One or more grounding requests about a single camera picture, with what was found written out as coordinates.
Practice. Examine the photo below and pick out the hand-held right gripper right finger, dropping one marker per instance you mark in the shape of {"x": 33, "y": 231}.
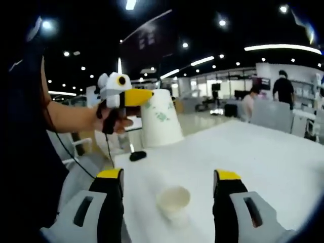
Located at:
{"x": 243, "y": 217}

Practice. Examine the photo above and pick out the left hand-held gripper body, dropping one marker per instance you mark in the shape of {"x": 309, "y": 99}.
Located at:
{"x": 112, "y": 88}

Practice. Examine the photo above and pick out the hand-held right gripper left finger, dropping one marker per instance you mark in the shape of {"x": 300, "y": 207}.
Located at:
{"x": 86, "y": 217}

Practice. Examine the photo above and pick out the white paper cup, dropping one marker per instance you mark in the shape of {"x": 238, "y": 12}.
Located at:
{"x": 173, "y": 200}
{"x": 162, "y": 126}

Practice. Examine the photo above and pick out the person's left hand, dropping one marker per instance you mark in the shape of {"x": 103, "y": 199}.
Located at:
{"x": 119, "y": 124}

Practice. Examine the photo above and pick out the white table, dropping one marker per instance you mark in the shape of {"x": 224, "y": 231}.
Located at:
{"x": 253, "y": 164}

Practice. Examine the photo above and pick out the dark hanging ceiling panel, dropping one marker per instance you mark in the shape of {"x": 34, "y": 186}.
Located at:
{"x": 149, "y": 43}

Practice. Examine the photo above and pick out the black computer mouse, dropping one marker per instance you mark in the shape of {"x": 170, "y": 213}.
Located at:
{"x": 138, "y": 155}

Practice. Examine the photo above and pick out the person's dark shirt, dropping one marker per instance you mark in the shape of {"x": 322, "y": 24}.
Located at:
{"x": 30, "y": 152}

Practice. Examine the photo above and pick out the grey desk partition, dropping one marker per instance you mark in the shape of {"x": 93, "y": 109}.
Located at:
{"x": 270, "y": 116}

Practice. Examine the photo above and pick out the long curved ceiling light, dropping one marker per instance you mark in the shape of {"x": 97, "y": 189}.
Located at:
{"x": 278, "y": 47}

